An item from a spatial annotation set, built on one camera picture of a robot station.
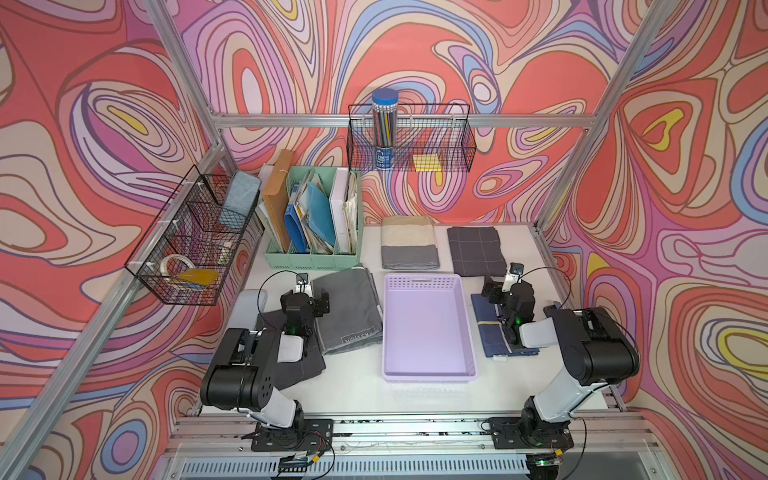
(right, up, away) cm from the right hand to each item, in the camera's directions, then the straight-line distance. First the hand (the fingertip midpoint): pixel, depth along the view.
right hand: (502, 282), depth 96 cm
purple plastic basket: (-25, -14, -5) cm, 29 cm away
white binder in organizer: (-53, +24, -3) cm, 58 cm away
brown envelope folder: (-69, +29, -11) cm, 76 cm away
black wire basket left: (-92, +10, -16) cm, 94 cm away
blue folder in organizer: (-68, +17, +3) cm, 70 cm away
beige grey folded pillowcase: (-29, +14, +18) cm, 37 cm away
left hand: (-62, -2, -2) cm, 62 cm away
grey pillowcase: (-48, -11, -2) cm, 49 cm away
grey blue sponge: (-78, +25, -14) cm, 83 cm away
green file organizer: (-51, +7, +6) cm, 52 cm away
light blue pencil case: (-86, -8, +6) cm, 87 cm away
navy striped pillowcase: (-5, -17, -7) cm, 19 cm away
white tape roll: (-89, +9, -27) cm, 93 cm away
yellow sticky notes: (-25, +37, -5) cm, 45 cm away
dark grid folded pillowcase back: (-4, +10, +16) cm, 19 cm away
